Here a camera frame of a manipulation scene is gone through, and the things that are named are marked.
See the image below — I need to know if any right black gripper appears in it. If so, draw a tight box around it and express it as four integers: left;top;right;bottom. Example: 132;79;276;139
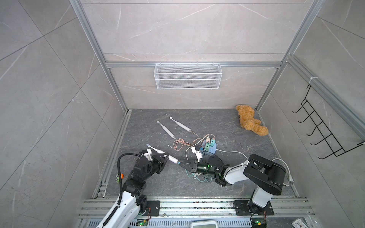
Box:
181;160;219;177

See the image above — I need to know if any white electric toothbrush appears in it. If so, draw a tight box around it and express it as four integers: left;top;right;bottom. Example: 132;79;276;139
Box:
146;144;180;164
170;116;191;132
157;121;175;139

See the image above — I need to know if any pink charging cable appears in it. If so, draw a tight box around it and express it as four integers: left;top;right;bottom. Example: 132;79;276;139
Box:
166;131;207;152

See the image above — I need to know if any green charging cable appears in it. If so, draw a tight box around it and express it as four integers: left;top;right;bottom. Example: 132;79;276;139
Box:
177;161;214;183

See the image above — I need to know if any teal charger plug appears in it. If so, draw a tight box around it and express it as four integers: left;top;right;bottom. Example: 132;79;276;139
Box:
210;138;216;147

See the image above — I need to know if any green charger plug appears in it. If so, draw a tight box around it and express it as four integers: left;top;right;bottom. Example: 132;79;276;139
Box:
204;143;210;151

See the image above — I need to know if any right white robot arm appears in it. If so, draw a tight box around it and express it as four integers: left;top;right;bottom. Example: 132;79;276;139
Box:
178;154;286;214

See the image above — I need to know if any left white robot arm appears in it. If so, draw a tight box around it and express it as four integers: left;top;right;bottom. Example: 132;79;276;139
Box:
98;150;169;228

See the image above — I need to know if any blue power strip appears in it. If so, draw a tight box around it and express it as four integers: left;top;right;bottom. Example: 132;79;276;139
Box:
201;141;217;154

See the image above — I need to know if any orange green small toy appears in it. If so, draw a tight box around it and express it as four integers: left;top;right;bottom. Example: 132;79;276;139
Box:
116;173;124;183

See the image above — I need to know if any brown teddy bear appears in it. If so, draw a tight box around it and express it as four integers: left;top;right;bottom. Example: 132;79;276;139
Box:
236;105;269;136

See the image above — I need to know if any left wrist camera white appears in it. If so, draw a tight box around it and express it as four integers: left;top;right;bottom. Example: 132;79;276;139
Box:
142;149;153;162

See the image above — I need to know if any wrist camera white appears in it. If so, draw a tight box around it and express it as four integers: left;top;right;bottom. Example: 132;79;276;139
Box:
191;145;202;162
142;149;153;162

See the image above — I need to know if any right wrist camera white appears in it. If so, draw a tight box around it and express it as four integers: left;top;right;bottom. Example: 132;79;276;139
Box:
191;145;202;162

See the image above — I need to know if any white wire mesh basket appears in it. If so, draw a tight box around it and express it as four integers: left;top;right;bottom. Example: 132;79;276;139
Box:
154;63;222;90

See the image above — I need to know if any white power strip cord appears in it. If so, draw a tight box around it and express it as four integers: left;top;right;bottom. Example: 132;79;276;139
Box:
215;149;294;183

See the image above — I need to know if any black wire hook rack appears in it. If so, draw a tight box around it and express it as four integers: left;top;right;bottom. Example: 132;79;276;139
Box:
292;85;365;160

